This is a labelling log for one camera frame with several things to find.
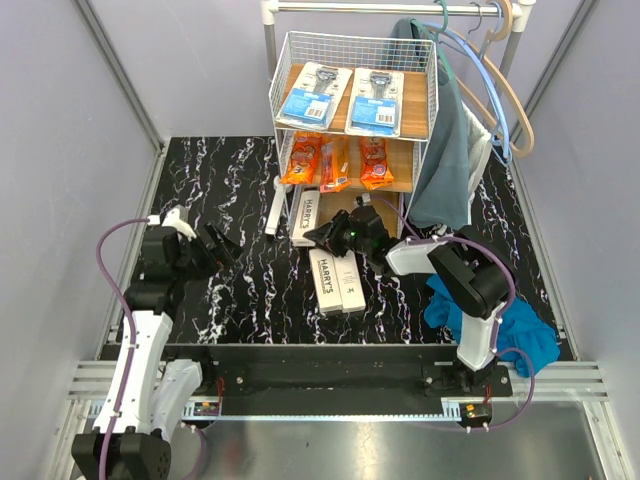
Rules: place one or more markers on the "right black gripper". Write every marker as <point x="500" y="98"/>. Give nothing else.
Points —
<point x="328" y="235"/>

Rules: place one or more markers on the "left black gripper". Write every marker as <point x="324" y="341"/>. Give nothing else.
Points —
<point x="226" y="250"/>

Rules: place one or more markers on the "white Harry's box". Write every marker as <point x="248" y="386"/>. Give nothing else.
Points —
<point x="306" y="218"/>
<point x="325" y="281"/>

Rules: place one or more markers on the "white H logo box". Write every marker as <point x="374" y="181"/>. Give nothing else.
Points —
<point x="349" y="283"/>

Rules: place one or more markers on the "orange razor bag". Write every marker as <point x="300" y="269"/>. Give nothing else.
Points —
<point x="335" y="164"/>
<point x="375" y="170"/>
<point x="303" y="159"/>

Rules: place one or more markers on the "orange razor bag front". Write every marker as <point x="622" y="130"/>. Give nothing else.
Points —
<point x="335" y="164"/>

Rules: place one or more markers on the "blue razor blister pack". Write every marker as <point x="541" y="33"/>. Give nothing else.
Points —
<point x="375" y="104"/>

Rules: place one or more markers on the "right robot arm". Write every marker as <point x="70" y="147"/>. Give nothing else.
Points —
<point x="478" y="280"/>

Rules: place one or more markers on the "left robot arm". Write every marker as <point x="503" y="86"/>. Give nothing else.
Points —
<point x="131" y="436"/>

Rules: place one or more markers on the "grey-green hanging shirt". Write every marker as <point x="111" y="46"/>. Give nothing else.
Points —
<point x="441" y="196"/>

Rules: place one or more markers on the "white towel on rack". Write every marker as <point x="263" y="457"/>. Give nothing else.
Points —
<point x="479" y="148"/>

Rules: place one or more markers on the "blue crumpled cloth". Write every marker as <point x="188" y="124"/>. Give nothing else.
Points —
<point x="521" y="327"/>

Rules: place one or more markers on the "light blue hanger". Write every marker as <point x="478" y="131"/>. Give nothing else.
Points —
<point x="500" y="136"/>

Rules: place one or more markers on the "metal clothes rack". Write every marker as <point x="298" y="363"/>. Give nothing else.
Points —
<point x="417" y="113"/>

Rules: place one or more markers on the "beige wooden hanger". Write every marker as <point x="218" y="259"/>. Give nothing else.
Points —
<point x="512" y="18"/>

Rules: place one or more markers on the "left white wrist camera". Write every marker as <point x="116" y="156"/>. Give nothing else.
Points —
<point x="176" y="218"/>

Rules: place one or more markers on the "white wire shelf cart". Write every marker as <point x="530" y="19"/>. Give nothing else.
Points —
<point x="416" y="59"/>

